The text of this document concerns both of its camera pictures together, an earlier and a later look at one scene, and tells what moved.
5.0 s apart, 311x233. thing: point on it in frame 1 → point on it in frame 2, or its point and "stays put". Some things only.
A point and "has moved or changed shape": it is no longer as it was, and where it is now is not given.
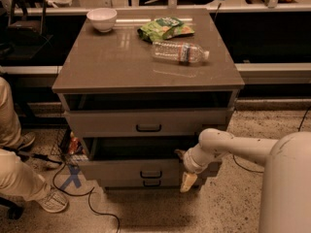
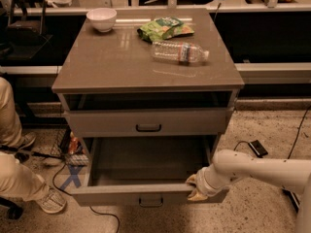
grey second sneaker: x=28 y=139 stays put
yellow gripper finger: x=189 y=180 → x=196 y=196
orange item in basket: x=73 y=144 stays put
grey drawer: x=133 y=157 has moved or changed shape
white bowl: x=103 y=18 stays put
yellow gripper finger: x=180 y=152 → x=192 y=179
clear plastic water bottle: x=180 y=51 stays put
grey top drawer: x=144 y=122 stays put
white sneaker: x=54 y=201 stays put
